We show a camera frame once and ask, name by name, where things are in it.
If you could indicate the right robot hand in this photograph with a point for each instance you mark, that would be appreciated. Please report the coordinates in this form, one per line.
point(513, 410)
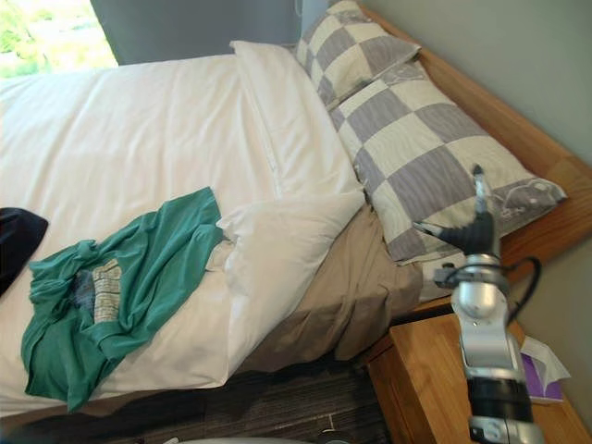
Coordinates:
point(478, 233)

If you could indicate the green printed t-shirt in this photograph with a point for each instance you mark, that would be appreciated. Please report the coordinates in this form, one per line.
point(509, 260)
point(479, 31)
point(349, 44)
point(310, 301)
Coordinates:
point(152, 259)

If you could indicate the black cloth garment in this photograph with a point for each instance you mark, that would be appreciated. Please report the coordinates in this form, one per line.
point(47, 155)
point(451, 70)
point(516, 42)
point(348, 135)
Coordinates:
point(18, 240)

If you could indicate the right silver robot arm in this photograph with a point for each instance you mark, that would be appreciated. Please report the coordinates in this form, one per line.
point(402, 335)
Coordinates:
point(481, 300)

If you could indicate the beige bed sheet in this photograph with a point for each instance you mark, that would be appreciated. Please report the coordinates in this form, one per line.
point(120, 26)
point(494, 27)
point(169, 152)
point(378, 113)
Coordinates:
point(351, 277)

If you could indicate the large grey checkered pillow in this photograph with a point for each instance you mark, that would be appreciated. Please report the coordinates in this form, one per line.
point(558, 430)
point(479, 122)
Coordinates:
point(430, 152)

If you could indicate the wooden nightstand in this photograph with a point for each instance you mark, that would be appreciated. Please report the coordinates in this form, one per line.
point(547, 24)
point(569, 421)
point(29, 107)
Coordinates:
point(425, 370)

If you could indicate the purple tissue box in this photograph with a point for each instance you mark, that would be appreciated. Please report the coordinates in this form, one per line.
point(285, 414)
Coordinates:
point(538, 374)

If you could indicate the small white pillow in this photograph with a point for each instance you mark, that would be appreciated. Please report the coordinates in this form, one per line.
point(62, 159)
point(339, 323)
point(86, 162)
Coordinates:
point(287, 231)

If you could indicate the small grey checkered pillow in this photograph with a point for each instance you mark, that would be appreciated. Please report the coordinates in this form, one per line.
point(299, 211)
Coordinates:
point(351, 51)

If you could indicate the long white pillow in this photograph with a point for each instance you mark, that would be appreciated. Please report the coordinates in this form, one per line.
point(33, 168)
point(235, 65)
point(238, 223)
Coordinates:
point(287, 115)

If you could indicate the white duvet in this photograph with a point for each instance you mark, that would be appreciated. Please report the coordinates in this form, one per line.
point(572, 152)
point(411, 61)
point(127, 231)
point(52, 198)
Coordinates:
point(115, 139)

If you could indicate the bright window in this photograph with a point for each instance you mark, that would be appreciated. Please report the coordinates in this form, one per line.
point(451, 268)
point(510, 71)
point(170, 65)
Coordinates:
point(46, 37)

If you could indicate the wooden bed frame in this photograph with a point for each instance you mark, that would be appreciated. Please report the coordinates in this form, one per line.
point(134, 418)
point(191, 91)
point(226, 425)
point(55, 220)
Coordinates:
point(532, 148)

